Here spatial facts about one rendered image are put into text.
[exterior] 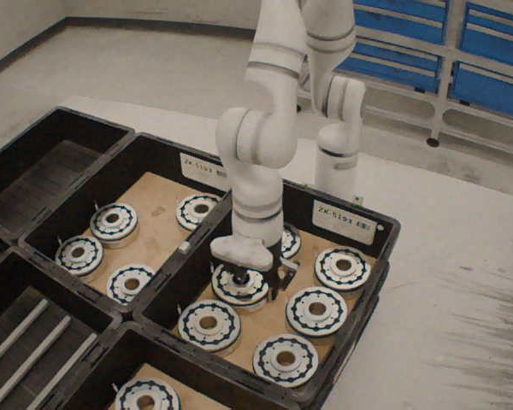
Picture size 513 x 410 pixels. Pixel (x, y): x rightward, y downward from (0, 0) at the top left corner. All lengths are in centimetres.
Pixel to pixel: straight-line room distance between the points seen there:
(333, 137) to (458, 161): 178
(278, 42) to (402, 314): 64
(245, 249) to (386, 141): 209
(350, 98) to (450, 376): 58
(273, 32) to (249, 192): 22
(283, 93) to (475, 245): 76
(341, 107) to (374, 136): 180
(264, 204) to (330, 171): 40
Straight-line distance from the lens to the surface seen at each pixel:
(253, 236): 72
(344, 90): 98
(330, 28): 80
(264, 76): 63
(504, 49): 256
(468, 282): 116
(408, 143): 278
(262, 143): 62
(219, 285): 87
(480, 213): 135
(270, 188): 68
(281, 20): 65
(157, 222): 103
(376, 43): 259
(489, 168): 280
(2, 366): 92
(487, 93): 265
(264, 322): 86
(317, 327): 82
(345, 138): 101
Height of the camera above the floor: 154
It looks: 43 degrees down
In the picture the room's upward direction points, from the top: 1 degrees counter-clockwise
